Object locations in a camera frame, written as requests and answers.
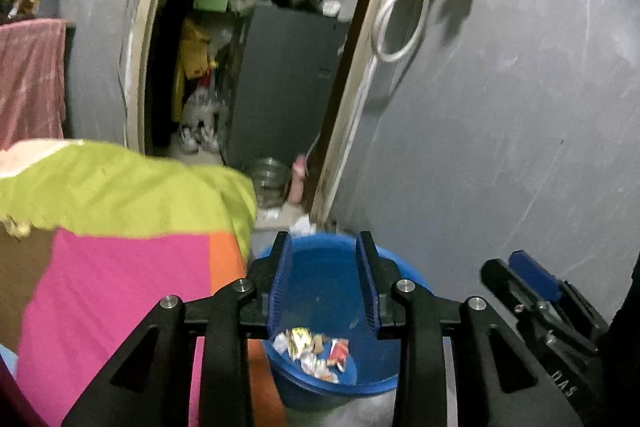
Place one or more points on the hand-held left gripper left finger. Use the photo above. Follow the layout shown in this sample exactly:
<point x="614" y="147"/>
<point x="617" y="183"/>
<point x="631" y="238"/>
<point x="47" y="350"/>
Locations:
<point x="280" y="287"/>

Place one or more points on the grey cabinet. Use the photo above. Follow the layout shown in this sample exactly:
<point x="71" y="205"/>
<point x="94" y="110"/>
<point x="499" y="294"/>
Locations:
<point x="285" y="97"/>

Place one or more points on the printed white paper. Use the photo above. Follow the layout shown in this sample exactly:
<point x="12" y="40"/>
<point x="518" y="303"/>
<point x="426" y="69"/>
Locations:
<point x="279" y="342"/>
<point x="314" y="366"/>

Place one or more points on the multicoloured patchwork blanket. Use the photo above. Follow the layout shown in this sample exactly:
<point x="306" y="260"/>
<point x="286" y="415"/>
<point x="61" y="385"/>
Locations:
<point x="100" y="282"/>

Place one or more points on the pink cloth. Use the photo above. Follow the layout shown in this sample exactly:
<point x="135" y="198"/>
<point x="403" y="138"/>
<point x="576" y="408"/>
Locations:
<point x="30" y="82"/>

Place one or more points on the wooden door frame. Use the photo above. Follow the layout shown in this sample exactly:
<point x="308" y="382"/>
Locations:
<point x="350" y="107"/>

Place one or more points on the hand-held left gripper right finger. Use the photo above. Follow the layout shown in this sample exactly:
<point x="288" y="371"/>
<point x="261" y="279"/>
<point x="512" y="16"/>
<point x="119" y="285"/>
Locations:
<point x="367" y="287"/>

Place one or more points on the steel pot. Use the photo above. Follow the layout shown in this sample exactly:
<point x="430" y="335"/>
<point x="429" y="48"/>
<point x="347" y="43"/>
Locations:
<point x="267" y="182"/>

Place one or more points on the small beige scrap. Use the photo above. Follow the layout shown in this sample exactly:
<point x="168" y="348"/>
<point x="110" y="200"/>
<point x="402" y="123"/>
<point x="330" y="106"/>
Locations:
<point x="16" y="227"/>

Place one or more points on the blue plastic basin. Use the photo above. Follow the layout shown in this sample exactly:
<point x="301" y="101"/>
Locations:
<point x="320" y="277"/>

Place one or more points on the pink bottle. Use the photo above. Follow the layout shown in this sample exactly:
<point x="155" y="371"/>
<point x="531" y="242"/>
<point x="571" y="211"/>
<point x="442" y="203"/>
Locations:
<point x="299" y="179"/>

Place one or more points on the white shoe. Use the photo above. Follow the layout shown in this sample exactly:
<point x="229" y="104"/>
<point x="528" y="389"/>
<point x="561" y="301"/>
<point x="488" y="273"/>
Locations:
<point x="210" y="139"/>

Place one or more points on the white paper scrap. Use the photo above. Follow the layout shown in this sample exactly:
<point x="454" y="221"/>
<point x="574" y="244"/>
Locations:
<point x="303" y="223"/>

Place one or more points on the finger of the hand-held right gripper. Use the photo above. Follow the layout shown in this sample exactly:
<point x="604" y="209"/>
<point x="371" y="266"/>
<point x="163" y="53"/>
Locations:
<point x="500" y="279"/>
<point x="532" y="274"/>

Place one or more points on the yellow bag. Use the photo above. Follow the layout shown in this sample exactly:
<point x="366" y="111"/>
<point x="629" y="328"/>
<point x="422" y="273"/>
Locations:
<point x="192" y="57"/>

